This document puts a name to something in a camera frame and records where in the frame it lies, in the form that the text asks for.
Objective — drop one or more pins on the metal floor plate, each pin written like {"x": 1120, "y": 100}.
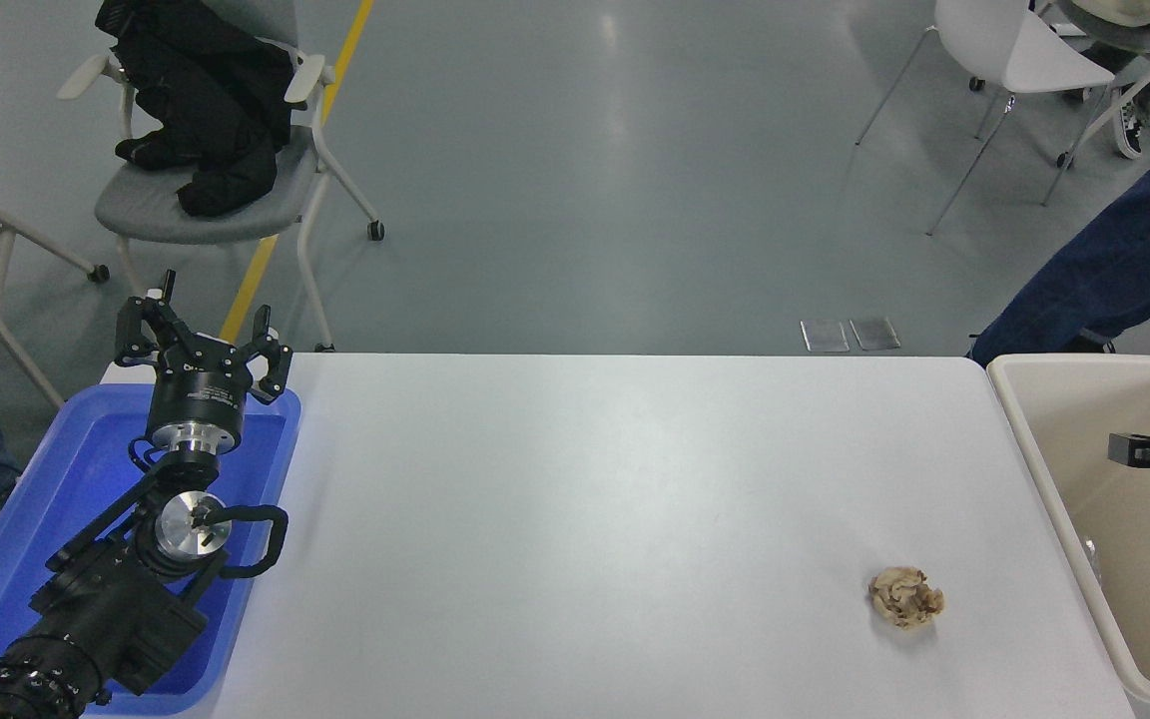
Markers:
{"x": 824, "y": 336}
{"x": 874, "y": 334}

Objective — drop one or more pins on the crumpled tan paper ball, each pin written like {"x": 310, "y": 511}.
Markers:
{"x": 904, "y": 597}

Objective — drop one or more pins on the grey chair with white frame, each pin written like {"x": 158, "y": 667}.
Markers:
{"x": 146, "y": 210}

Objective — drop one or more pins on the large pale bin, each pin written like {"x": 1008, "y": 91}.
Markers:
{"x": 1074, "y": 419}

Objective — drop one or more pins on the black jacket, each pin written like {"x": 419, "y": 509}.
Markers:
{"x": 206, "y": 110}

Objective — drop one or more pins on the chair with castors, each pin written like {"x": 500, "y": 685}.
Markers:
{"x": 1063, "y": 158}

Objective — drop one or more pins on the blue plastic tray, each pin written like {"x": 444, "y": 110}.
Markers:
{"x": 56, "y": 479}

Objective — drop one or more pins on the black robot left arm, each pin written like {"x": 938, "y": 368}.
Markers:
{"x": 101, "y": 619}

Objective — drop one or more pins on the white shell chair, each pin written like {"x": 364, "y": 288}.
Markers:
{"x": 1004, "y": 40}

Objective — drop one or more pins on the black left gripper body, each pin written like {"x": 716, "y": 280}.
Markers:
{"x": 194, "y": 391}

